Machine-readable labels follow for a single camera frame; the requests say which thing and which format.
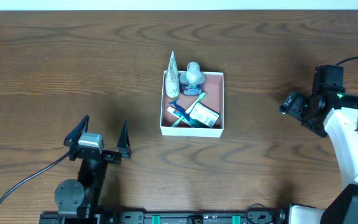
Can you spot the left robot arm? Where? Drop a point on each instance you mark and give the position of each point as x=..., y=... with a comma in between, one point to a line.
x=78, y=199

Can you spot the green white toothbrush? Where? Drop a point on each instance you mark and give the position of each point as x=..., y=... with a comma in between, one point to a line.
x=200, y=98

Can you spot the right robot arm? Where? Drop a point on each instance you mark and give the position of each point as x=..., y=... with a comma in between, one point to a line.
x=329, y=112

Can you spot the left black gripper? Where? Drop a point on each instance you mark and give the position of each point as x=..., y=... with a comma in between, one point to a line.
x=105, y=156

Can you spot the dark blue pump bottle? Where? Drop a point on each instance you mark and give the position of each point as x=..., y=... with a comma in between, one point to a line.
x=192, y=80

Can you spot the white box with pink interior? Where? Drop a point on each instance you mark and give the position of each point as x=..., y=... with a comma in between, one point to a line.
x=214, y=87

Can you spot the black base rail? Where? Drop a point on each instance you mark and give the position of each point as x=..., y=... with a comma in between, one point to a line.
x=256, y=213

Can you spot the white cream tube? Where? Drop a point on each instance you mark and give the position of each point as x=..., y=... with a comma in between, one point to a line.
x=172, y=84

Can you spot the blue disposable razor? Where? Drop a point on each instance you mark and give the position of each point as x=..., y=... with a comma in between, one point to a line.
x=181, y=110

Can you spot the green toothpaste tube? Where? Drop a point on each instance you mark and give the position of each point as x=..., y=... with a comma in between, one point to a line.
x=181, y=119

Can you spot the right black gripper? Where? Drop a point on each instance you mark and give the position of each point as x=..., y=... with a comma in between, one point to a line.
x=299, y=111

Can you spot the green soap bar box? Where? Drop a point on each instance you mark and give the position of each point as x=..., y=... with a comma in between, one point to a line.
x=204, y=115

